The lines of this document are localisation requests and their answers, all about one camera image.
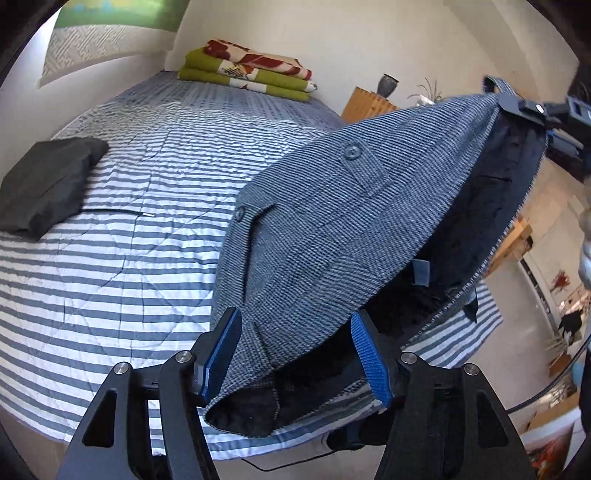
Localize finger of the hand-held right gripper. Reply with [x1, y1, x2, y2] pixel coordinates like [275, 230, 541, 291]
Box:
[499, 93, 566, 127]

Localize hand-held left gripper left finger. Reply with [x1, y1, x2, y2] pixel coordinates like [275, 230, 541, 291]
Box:
[55, 307, 243, 480]

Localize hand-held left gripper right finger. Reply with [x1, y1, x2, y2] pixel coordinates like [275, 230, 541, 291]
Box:
[349, 310, 539, 480]

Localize grey houndstooth pants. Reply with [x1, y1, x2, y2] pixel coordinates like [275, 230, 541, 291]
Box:
[203, 78, 552, 438]

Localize potted spiky plant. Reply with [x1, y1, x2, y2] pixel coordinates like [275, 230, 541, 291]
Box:
[409, 78, 444, 107]

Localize light wooden shelf unit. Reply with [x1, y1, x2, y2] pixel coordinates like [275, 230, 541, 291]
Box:
[489, 215, 536, 275]

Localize striped bed quilt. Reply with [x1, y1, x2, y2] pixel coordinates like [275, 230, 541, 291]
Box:
[0, 71, 504, 462]

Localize folded dark grey cloth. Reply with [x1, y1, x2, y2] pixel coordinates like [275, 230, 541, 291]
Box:
[0, 137, 109, 241]

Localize folded green floral blanket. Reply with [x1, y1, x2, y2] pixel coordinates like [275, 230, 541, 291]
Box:
[178, 39, 318, 103]

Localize wall poster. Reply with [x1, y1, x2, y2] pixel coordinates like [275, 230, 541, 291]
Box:
[41, 0, 183, 88]

